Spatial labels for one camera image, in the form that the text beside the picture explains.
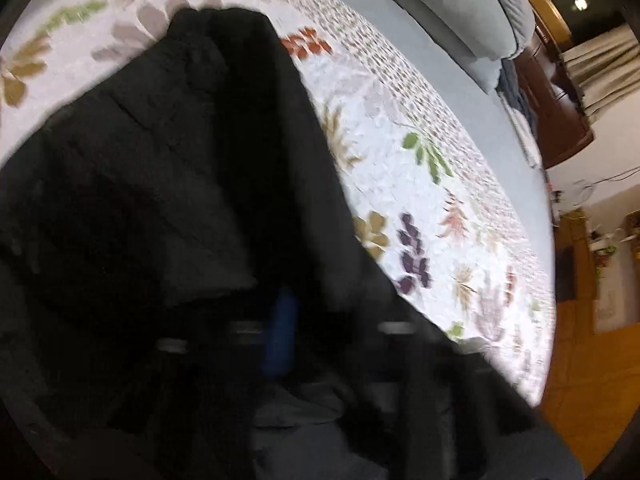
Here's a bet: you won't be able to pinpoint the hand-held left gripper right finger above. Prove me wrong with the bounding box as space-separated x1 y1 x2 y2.
375 319 586 480

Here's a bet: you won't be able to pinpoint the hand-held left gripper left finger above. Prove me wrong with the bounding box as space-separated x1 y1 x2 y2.
75 286 301 480

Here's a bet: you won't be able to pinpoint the black pants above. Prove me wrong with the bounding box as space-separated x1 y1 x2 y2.
0 6 551 480

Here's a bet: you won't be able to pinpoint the white floral quilt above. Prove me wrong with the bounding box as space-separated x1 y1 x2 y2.
0 0 557 406

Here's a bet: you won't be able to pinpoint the light wooden cabinet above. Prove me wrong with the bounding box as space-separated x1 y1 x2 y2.
554 209 640 335

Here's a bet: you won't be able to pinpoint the small shelf clutter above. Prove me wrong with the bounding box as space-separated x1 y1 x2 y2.
590 212 640 268

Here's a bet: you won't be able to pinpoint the grey bed sheet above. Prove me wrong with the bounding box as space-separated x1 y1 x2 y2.
280 0 553 241

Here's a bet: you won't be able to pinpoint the dark brown wooden headboard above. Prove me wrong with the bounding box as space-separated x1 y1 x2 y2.
514 12 597 170

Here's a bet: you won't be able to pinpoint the beige curtain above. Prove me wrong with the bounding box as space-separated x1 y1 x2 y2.
559 24 640 123

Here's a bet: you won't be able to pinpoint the grey pillow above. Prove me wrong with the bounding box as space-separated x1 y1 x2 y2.
467 0 534 59
362 0 505 95

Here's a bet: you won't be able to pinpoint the light wooden window frame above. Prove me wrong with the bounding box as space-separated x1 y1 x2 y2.
501 0 572 47

